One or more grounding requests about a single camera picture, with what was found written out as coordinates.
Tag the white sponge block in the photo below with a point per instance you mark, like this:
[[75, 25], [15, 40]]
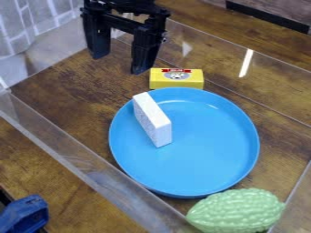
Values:
[[152, 119]]

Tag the green bitter gourd toy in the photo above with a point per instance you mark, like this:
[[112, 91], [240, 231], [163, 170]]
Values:
[[245, 210]]

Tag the clear acrylic enclosure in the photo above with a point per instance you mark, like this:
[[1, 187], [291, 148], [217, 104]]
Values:
[[56, 116]]

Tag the yellow small box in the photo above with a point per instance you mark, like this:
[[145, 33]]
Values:
[[176, 77]]

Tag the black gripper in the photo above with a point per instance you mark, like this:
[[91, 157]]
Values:
[[137, 17]]

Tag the blue round tray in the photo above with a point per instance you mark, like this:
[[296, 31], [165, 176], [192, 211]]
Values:
[[215, 144]]

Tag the grey patterned curtain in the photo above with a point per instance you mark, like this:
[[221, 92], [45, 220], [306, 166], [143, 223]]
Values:
[[28, 18]]

